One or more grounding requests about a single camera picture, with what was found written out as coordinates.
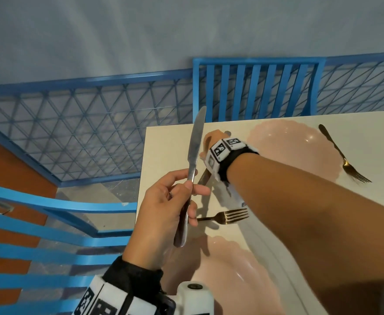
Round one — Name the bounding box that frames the person's right hand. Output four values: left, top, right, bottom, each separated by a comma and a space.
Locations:
199, 129, 232, 160

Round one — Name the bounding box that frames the person's left hand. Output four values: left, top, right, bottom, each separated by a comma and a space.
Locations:
122, 169, 211, 271

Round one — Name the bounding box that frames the dark metal utensil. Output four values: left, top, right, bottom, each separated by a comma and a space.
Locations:
197, 168, 213, 187

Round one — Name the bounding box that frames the silver table knife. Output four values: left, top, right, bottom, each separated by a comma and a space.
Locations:
173, 106, 207, 248

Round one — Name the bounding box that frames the person's right forearm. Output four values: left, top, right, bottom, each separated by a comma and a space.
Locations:
226, 152, 384, 315

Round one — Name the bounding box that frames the gold fork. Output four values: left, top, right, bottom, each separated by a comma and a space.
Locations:
197, 208, 249, 226
318, 124, 373, 184

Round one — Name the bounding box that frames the white marker right wrist band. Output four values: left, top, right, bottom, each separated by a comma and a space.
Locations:
203, 138, 261, 208

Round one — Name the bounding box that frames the pink scalloped plate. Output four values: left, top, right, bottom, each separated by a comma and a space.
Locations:
247, 119, 343, 183
161, 234, 286, 315

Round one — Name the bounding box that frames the black white left wrist band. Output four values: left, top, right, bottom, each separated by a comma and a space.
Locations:
72, 256, 176, 315

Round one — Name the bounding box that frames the blue mesh railing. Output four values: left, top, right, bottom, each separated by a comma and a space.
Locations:
0, 51, 384, 188

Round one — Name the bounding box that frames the blue slatted chair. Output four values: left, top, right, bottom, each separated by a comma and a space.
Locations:
192, 57, 326, 123
0, 180, 138, 315

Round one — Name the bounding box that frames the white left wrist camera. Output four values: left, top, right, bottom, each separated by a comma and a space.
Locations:
175, 281, 215, 315

